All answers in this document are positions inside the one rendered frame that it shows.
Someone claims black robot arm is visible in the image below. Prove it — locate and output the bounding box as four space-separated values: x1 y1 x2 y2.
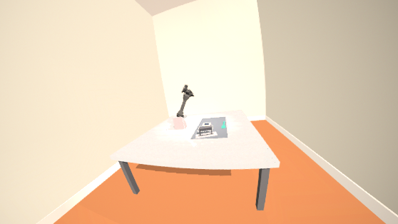
176 85 190 118

